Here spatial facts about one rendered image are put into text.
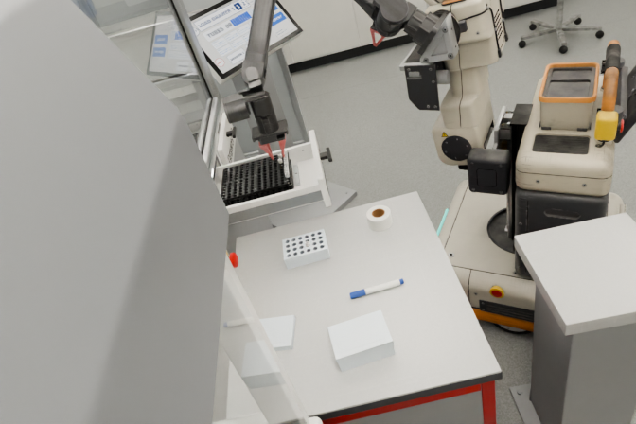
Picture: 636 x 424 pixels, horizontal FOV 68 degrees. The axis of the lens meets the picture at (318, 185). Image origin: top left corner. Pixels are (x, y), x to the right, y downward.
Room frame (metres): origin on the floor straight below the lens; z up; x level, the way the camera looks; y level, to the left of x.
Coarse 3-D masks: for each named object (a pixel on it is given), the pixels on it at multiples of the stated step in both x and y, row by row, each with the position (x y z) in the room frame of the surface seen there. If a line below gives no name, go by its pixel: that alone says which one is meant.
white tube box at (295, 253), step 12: (288, 240) 1.03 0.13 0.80; (300, 240) 1.01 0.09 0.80; (312, 240) 1.01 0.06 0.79; (324, 240) 0.98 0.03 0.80; (288, 252) 0.99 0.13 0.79; (300, 252) 0.97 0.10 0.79; (312, 252) 0.95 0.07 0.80; (324, 252) 0.95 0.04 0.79; (288, 264) 0.96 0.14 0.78; (300, 264) 0.95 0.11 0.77
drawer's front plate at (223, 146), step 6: (222, 114) 1.71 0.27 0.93; (222, 120) 1.65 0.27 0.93; (222, 126) 1.60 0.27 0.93; (228, 126) 1.66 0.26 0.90; (222, 132) 1.55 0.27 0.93; (222, 138) 1.51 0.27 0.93; (228, 138) 1.58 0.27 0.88; (234, 138) 1.67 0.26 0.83; (222, 144) 1.47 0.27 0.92; (228, 144) 1.55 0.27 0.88; (234, 144) 1.63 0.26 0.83; (222, 150) 1.44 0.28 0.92; (228, 150) 1.51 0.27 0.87; (234, 150) 1.59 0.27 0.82; (222, 156) 1.43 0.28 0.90; (228, 156) 1.48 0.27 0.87; (222, 162) 1.43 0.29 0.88; (228, 162) 1.45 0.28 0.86
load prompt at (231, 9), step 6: (240, 0) 2.32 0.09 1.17; (228, 6) 2.28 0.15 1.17; (234, 6) 2.29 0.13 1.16; (240, 6) 2.30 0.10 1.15; (246, 6) 2.31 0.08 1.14; (216, 12) 2.23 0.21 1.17; (222, 12) 2.24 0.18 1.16; (228, 12) 2.25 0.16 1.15; (234, 12) 2.26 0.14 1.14; (204, 18) 2.19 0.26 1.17; (210, 18) 2.20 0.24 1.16; (216, 18) 2.21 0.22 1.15; (222, 18) 2.22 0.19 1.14; (198, 24) 2.16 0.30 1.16; (204, 24) 2.17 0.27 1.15; (210, 24) 2.18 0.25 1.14
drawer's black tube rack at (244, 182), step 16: (256, 160) 1.34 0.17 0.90; (272, 160) 1.31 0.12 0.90; (224, 176) 1.30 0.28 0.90; (240, 176) 1.27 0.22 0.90; (256, 176) 1.25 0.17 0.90; (272, 176) 1.22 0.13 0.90; (224, 192) 1.21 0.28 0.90; (240, 192) 1.23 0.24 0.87; (256, 192) 1.17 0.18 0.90; (272, 192) 1.18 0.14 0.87
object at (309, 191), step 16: (304, 144) 1.36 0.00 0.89; (240, 160) 1.38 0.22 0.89; (304, 160) 1.36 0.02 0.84; (304, 176) 1.26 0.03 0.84; (288, 192) 1.12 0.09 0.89; (304, 192) 1.12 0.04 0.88; (320, 192) 1.11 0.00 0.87; (240, 208) 1.13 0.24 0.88; (256, 208) 1.13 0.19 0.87; (272, 208) 1.12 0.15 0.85; (288, 208) 1.12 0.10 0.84
